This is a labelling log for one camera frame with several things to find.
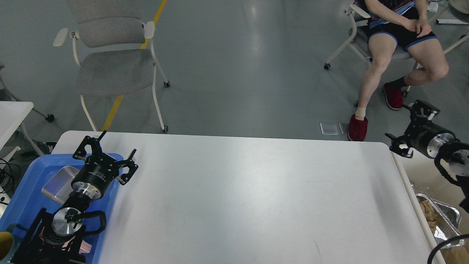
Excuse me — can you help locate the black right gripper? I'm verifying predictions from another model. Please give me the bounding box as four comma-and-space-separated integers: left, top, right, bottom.
385, 100, 456, 159

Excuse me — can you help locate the blue plastic tray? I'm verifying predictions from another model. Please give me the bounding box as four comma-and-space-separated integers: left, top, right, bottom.
0, 154, 120, 264

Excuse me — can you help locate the grey office chair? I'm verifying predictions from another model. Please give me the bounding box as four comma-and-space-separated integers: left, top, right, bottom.
53, 0, 170, 133

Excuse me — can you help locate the white side table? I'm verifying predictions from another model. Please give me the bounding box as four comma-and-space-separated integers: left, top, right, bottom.
0, 101, 44, 156

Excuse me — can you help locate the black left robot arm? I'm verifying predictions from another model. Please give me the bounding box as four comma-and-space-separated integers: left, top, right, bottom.
1, 132, 139, 264

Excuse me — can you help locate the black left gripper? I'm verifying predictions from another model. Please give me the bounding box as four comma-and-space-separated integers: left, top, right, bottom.
70, 130, 139, 200

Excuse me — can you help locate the square steel container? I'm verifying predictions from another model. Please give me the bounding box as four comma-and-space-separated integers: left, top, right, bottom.
41, 166, 80, 206

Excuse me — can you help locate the brown paper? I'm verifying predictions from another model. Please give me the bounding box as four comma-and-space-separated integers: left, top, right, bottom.
419, 199, 441, 235

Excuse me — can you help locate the seated person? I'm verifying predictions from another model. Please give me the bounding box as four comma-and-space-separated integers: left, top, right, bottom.
347, 0, 450, 142

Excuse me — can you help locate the blue mug yellow inside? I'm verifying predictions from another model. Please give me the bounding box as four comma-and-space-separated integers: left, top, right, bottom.
0, 232, 15, 261

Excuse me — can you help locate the white chair under person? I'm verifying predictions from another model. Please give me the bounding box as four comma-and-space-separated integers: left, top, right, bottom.
323, 2, 422, 98

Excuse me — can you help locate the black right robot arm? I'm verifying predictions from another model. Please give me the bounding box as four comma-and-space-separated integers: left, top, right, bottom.
385, 100, 469, 212

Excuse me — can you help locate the pink mug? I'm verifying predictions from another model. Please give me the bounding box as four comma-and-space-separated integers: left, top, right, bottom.
40, 228, 92, 254

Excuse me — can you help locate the aluminium foil tray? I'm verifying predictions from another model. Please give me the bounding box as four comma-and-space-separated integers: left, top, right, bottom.
416, 192, 461, 244

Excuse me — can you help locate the clear floor plate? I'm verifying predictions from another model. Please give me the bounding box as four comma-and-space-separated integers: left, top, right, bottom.
320, 122, 339, 136

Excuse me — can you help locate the beige waste bin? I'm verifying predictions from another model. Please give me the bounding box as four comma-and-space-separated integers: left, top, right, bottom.
391, 150, 469, 264

